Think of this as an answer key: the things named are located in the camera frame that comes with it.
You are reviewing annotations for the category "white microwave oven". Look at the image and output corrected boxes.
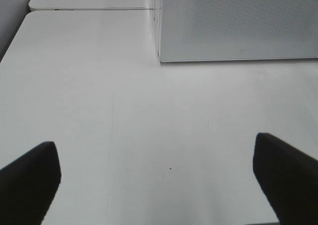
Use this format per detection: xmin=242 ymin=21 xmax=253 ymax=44
xmin=153 ymin=0 xmax=318 ymax=63

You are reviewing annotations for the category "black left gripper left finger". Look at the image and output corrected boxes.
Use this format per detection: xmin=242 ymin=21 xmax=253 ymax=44
xmin=0 ymin=142 xmax=62 ymax=225

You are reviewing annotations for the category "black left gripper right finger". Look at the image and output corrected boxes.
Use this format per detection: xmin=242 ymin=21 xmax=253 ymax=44
xmin=252 ymin=133 xmax=318 ymax=225

